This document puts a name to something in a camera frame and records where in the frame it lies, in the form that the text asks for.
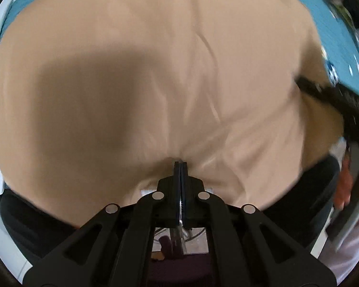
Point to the dark cloth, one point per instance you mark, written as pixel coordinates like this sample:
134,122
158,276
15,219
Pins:
33,221

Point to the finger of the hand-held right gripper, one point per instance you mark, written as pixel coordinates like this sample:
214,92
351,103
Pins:
314,89

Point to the person's right hand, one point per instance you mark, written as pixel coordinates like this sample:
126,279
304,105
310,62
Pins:
344,185

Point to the dark purple rug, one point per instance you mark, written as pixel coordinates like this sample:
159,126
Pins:
182,266

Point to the tan jacket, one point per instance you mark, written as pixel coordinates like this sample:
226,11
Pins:
197,65

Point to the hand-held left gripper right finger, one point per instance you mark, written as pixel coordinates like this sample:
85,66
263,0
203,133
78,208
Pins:
186,185

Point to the teal quilted blanket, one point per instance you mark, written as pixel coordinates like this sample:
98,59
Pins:
326,21

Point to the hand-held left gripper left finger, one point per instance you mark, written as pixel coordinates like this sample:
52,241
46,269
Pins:
176,185

